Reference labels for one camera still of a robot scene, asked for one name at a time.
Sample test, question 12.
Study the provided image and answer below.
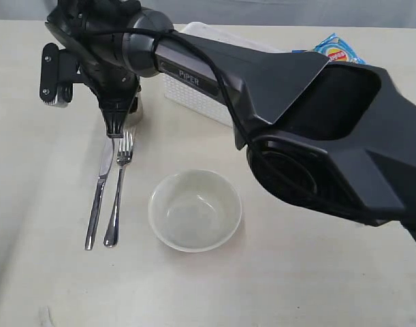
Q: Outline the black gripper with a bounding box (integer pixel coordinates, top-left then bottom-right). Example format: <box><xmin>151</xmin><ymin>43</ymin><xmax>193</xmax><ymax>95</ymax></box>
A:
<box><xmin>80</xmin><ymin>64</ymin><xmax>141</xmax><ymax>138</ymax></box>

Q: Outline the silver fork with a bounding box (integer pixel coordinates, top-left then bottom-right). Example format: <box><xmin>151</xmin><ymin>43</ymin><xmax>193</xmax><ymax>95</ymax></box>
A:
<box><xmin>103</xmin><ymin>129</ymin><xmax>133</xmax><ymax>248</ymax></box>

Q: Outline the silver table knife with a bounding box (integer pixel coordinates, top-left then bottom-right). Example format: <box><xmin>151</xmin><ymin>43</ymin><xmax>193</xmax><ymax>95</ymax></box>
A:
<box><xmin>84</xmin><ymin>138</ymin><xmax>114</xmax><ymax>251</ymax></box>

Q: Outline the white perforated plastic basket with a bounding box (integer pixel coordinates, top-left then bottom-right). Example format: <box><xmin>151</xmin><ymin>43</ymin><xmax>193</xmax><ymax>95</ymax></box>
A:
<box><xmin>163</xmin><ymin>21</ymin><xmax>285</xmax><ymax>129</ymax></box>

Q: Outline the white ceramic bowl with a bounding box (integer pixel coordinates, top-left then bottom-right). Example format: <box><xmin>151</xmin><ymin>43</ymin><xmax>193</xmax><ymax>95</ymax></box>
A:
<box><xmin>148</xmin><ymin>169</ymin><xmax>243</xmax><ymax>253</ymax></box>

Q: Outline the blue chips bag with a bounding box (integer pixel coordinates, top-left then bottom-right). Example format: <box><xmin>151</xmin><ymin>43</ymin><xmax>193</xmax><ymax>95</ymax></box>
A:
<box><xmin>291</xmin><ymin>33</ymin><xmax>366</xmax><ymax>65</ymax></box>

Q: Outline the silver foil packet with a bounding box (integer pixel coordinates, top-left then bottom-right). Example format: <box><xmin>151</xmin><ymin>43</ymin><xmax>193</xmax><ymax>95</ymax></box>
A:
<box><xmin>125</xmin><ymin>86</ymin><xmax>144</xmax><ymax>129</ymax></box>

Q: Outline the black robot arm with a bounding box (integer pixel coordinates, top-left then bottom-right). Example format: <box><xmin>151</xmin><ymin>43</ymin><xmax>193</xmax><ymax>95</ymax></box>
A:
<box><xmin>39</xmin><ymin>1</ymin><xmax>416</xmax><ymax>242</ymax></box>

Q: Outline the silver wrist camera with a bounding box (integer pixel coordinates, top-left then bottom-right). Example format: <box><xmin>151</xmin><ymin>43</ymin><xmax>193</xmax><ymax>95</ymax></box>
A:
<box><xmin>39</xmin><ymin>43</ymin><xmax>83</xmax><ymax>108</ymax></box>

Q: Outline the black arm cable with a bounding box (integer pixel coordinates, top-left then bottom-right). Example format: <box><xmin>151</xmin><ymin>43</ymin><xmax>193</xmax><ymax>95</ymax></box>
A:
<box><xmin>67</xmin><ymin>0</ymin><xmax>379</xmax><ymax>219</ymax></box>

